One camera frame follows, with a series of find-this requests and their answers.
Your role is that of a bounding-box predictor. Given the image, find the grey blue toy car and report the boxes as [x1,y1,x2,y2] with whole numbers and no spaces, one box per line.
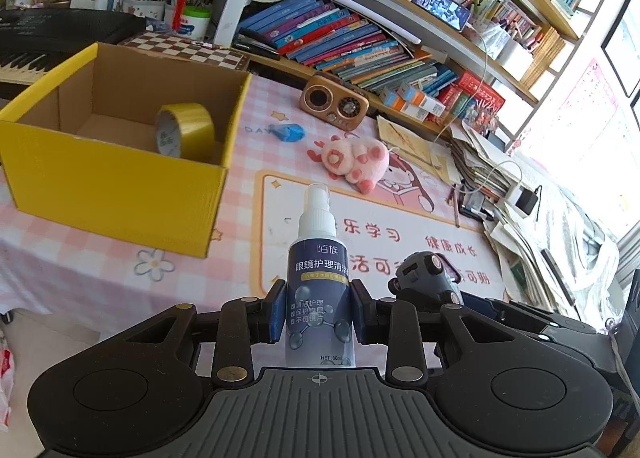
[389,251,466,311]

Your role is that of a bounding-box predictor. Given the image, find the black wall picture frame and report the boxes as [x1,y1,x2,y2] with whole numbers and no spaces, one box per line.
[600,3,640,99]

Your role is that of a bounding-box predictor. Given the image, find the white pen holder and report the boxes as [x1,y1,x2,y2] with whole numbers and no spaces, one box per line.
[122,0,168,22]

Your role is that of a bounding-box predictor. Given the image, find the black electronic keyboard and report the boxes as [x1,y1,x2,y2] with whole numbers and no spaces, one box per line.
[0,7,146,86]

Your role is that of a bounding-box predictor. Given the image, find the small blue plastic object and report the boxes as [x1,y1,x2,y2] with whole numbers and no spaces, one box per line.
[267,122,306,143]

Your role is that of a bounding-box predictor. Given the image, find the white blue spray bottle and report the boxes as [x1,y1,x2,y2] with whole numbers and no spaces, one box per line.
[285,183,357,369]

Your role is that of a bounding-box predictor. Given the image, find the stack of colourful books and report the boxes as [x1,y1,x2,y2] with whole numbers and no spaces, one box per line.
[237,0,456,94]

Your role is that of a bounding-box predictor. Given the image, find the black charger adaptor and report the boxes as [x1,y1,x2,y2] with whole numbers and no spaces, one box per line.
[515,185,543,214]

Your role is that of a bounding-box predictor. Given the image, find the brown retro radio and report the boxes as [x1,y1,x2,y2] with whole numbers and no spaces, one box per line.
[300,72,371,131]

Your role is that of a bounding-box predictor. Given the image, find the white red plastic bag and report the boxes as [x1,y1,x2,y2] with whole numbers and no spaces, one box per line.
[0,331,16,431]

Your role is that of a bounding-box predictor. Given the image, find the tan notebook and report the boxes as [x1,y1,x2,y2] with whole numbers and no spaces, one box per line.
[375,115,453,184]

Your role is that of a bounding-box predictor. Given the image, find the white jar green lid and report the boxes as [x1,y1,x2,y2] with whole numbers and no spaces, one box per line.
[172,6,212,40]

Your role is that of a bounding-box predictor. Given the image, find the stack of loose papers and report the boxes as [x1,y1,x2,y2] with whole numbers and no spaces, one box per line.
[445,123,621,309]

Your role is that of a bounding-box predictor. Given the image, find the pink plush toy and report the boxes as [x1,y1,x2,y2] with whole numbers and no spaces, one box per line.
[307,133,393,195]

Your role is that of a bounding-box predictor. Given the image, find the pink wall poster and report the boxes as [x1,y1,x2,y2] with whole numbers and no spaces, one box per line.
[560,58,638,179]

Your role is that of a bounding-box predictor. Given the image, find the yellow cardboard box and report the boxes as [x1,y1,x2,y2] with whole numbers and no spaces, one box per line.
[0,42,252,260]

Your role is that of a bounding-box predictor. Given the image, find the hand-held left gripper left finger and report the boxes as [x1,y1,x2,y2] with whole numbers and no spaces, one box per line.
[125,278,288,385]

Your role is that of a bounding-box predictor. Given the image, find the red tassel ornament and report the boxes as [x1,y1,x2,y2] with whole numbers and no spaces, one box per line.
[172,0,193,32]

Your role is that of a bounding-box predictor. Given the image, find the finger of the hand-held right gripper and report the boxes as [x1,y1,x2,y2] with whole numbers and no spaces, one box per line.
[460,289,507,327]

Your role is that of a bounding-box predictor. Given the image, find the brown pencil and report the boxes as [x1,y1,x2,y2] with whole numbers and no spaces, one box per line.
[447,183,463,229]

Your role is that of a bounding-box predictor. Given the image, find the pink checked desk mat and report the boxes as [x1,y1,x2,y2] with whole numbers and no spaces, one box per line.
[0,71,506,326]

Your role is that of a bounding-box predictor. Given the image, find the black smartphone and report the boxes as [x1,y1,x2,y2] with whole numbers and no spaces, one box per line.
[414,0,472,32]

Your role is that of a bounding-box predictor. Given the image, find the red printed books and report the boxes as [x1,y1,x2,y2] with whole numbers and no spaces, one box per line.
[440,71,506,134]

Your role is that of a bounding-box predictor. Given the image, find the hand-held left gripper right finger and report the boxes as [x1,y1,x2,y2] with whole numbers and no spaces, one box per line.
[351,279,502,384]

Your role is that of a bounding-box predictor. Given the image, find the wooden chessboard box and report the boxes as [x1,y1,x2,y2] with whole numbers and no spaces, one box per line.
[117,30,251,73]

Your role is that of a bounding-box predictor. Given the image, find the yellow tape roll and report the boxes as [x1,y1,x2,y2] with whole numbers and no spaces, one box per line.
[154,102,217,159]

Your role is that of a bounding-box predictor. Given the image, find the orange white small box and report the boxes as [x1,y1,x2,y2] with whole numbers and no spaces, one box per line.
[395,86,446,120]

